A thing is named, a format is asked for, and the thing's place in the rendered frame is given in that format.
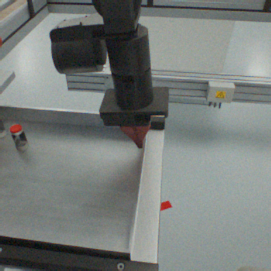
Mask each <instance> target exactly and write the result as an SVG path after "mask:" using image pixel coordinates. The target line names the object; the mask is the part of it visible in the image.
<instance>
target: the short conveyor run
mask: <svg viewBox="0 0 271 271"><path fill-rule="evenodd" d="M48 15H49V9H48V6H47V0H0V36H1V40H2V46H1V48H0V61H2V60H3V59H4V57H5V56H6V55H7V54H9V53H10V52H11V51H12V50H13V48H14V47H15V46H16V45H17V44H18V43H20V42H22V40H23V39H24V38H25V37H26V36H27V35H28V34H29V33H31V32H32V30H33V29H34V28H35V27H36V26H37V25H38V24H39V23H41V22H42V21H43V20H44V19H45V18H46V17H47V16H48Z"/></svg>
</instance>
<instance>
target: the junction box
mask: <svg viewBox="0 0 271 271"><path fill-rule="evenodd" d="M234 90H235V87H234V83H226V82H215V81H209V83H208V86H207V92H206V101H207V102H223V103H231V101H232V99H233V94H234Z"/></svg>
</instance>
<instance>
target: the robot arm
mask: <svg viewBox="0 0 271 271"><path fill-rule="evenodd" d="M142 2H143V0H92V5H93V6H94V8H95V10H96V11H97V12H98V13H93V14H90V16H85V17H80V18H74V19H70V20H61V22H60V23H58V24H57V25H56V26H55V27H54V28H53V29H52V30H50V32H49V38H50V41H51V53H52V60H53V62H54V67H55V69H56V70H57V72H58V73H60V74H62V75H63V74H70V73H89V72H101V71H103V68H104V65H105V64H106V62H107V53H108V57H109V67H110V71H111V75H112V81H113V86H114V89H107V91H106V92H105V94H104V98H103V100H102V103H101V105H100V109H99V113H100V118H101V119H103V122H104V125H105V126H119V128H120V130H121V131H123V132H124V133H125V134H126V135H127V136H128V137H130V138H131V139H132V140H133V142H134V143H135V144H136V145H137V147H138V148H143V141H144V139H145V137H146V134H147V132H148V131H149V129H150V123H151V117H152V116H164V117H165V118H168V116H169V88H168V87H155V88H153V87H152V71H151V60H150V44H149V35H148V29H147V28H146V27H145V26H143V25H141V24H140V23H138V21H139V18H140V15H141V13H142V10H141V4H142Z"/></svg>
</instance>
